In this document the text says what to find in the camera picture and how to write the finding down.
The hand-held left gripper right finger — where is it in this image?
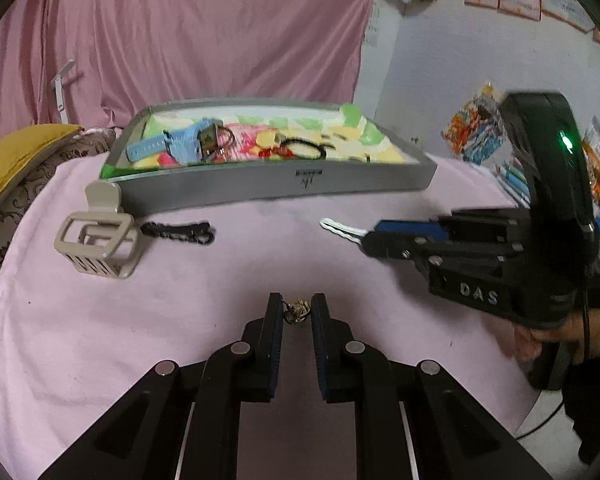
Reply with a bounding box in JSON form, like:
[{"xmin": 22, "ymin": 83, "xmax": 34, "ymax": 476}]
[{"xmin": 310, "ymin": 292, "xmax": 553, "ymax": 480}]

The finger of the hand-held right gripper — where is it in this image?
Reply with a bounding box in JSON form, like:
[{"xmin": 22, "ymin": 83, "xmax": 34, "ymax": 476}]
[
  {"xmin": 372, "ymin": 210, "xmax": 531, "ymax": 242},
  {"xmin": 362, "ymin": 232, "xmax": 528, "ymax": 283}
]

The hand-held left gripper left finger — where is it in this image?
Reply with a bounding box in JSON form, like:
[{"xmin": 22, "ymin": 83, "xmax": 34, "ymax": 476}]
[{"xmin": 37, "ymin": 291, "xmax": 285, "ymax": 480}]

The small gold charm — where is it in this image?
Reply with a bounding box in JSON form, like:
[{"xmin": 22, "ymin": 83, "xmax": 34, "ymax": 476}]
[{"xmin": 284, "ymin": 299, "xmax": 312, "ymax": 325}]

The white wavy hairpin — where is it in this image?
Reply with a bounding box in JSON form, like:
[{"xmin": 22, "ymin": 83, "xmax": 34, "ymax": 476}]
[{"xmin": 320, "ymin": 217, "xmax": 368, "ymax": 247}]

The black hair tie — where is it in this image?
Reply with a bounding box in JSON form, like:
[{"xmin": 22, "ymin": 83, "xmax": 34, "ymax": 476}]
[{"xmin": 279, "ymin": 137, "xmax": 337, "ymax": 160}]

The grey shallow box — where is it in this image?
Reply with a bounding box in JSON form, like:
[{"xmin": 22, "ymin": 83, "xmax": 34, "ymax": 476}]
[{"xmin": 100, "ymin": 98, "xmax": 438, "ymax": 213}]

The blue wrist watch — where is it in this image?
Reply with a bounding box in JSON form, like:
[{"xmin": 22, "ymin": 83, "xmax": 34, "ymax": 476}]
[{"xmin": 126, "ymin": 117, "xmax": 226, "ymax": 165}]

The person's right hand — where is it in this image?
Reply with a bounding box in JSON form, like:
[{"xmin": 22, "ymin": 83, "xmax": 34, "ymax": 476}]
[{"xmin": 512, "ymin": 310, "xmax": 600, "ymax": 367}]

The stack of books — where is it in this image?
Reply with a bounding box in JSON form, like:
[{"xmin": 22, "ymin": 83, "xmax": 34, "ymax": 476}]
[{"xmin": 492, "ymin": 160, "xmax": 536, "ymax": 208}]

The colourful cartoon bag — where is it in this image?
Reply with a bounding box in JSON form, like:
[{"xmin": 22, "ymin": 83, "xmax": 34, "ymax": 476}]
[{"xmin": 440, "ymin": 80, "xmax": 511, "ymax": 163}]

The pink blanket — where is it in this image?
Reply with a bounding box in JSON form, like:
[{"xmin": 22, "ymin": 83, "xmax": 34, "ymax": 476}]
[{"xmin": 0, "ymin": 152, "xmax": 546, "ymax": 480}]

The green printed cloth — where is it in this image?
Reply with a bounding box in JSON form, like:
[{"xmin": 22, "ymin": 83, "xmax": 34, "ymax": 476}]
[{"xmin": 105, "ymin": 102, "xmax": 421, "ymax": 178}]

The beige hair claw clip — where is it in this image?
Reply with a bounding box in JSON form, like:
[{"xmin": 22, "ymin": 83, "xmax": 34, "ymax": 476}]
[{"xmin": 55, "ymin": 180, "xmax": 147, "ymax": 280}]

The floral satin pillow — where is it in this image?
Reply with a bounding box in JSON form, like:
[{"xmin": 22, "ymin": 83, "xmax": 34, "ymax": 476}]
[{"xmin": 0, "ymin": 127, "xmax": 123, "ymax": 356}]

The pink curtain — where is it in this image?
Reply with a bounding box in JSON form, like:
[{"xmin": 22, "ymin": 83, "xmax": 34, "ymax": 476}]
[{"xmin": 0, "ymin": 0, "xmax": 376, "ymax": 146}]

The yellow pillow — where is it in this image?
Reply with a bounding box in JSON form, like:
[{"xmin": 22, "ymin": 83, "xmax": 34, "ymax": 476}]
[{"xmin": 0, "ymin": 124, "xmax": 83, "ymax": 231}]

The white folding lamp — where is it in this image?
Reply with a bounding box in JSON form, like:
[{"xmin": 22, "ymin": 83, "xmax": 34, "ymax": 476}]
[{"xmin": 50, "ymin": 60, "xmax": 77, "ymax": 123}]

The black braided bracelet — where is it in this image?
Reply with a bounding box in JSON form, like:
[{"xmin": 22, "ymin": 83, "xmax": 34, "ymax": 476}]
[{"xmin": 140, "ymin": 220, "xmax": 216, "ymax": 246}]

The black cable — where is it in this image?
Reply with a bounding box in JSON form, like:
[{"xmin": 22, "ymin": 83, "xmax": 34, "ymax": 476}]
[{"xmin": 517, "ymin": 260, "xmax": 593, "ymax": 438}]

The wall calendar paper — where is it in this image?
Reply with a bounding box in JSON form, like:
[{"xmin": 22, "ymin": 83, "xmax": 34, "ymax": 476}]
[{"xmin": 365, "ymin": 5, "xmax": 383, "ymax": 48}]

